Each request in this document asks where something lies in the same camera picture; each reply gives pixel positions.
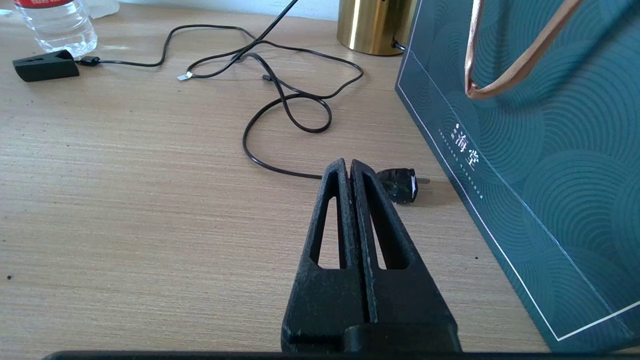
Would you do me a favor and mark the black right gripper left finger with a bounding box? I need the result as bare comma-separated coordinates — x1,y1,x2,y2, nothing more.
281,158,359,353

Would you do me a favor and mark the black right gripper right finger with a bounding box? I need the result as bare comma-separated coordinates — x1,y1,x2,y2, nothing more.
350,159,462,353

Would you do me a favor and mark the dark blue paper bag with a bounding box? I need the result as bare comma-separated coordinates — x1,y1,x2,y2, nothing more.
394,0,640,353

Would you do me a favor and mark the brass desk lamp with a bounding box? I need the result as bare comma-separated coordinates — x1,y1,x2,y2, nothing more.
336,0,418,57

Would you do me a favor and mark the black clip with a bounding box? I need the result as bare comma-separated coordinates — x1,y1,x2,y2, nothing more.
12,49,80,83

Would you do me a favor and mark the red-capped water bottle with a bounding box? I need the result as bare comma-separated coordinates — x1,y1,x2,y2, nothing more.
14,0,98,58

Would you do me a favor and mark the black lamp power cable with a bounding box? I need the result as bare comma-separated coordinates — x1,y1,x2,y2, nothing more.
176,0,431,204

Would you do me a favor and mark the thin black clip cable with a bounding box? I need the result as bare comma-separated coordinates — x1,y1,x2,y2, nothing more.
77,24,365,134

